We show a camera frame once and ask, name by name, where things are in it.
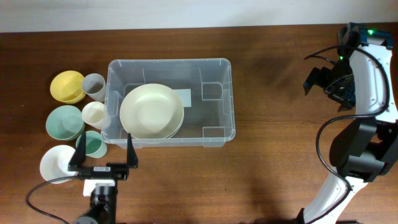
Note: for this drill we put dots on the clear plastic storage container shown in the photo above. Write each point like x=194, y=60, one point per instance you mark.
x=209, y=122

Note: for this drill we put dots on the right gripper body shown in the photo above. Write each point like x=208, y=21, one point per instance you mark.
x=341, y=89

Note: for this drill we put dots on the green cup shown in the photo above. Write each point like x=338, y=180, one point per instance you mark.
x=95, y=145

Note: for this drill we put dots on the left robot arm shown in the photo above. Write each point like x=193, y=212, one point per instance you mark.
x=103, y=199

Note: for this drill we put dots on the white bowl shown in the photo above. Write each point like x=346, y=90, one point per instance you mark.
x=54, y=163

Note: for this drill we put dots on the light green bowl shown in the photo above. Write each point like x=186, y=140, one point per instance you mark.
x=65, y=123

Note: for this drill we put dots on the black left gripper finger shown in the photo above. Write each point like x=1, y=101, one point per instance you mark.
x=79, y=156
x=132, y=159

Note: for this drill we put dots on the grey cup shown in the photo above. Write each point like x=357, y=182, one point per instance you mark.
x=94, y=86

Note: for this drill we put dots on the yellow bowl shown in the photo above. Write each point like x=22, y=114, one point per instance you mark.
x=66, y=87

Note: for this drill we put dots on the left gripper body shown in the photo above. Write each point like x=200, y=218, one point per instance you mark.
x=121, y=173

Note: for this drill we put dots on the cream cup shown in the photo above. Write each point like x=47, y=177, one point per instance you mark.
x=93, y=114

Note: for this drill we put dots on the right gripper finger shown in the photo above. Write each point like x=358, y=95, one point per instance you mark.
x=343, y=108
x=317, y=77

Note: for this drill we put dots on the white label sticker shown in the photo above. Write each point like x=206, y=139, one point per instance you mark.
x=185, y=97

